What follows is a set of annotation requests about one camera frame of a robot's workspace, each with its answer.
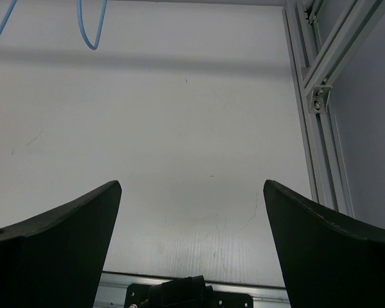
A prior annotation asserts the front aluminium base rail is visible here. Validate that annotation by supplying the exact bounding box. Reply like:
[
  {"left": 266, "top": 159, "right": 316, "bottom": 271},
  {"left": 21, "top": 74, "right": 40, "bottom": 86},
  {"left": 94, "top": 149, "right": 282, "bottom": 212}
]
[{"left": 94, "top": 271, "right": 291, "bottom": 307}]

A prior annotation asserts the right aluminium frame post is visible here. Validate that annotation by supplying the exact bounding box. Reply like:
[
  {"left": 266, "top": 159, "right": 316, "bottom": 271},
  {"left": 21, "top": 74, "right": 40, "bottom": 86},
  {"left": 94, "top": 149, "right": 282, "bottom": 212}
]
[{"left": 282, "top": 1, "right": 385, "bottom": 216}]

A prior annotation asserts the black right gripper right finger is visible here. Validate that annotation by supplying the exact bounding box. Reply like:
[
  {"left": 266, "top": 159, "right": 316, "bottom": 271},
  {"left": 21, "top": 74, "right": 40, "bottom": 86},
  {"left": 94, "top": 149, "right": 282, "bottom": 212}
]
[{"left": 263, "top": 180, "right": 385, "bottom": 307}]

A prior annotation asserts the blue wire hanger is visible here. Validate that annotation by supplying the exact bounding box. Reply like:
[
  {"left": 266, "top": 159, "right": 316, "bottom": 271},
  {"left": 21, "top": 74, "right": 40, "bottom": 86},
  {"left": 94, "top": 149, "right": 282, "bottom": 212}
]
[
  {"left": 0, "top": 0, "right": 17, "bottom": 37},
  {"left": 76, "top": 0, "right": 108, "bottom": 51}
]

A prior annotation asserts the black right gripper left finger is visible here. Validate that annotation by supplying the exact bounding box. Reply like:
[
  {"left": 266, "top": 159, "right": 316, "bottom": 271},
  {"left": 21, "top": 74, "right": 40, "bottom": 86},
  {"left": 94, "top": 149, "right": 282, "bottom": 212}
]
[{"left": 0, "top": 180, "right": 121, "bottom": 307}]

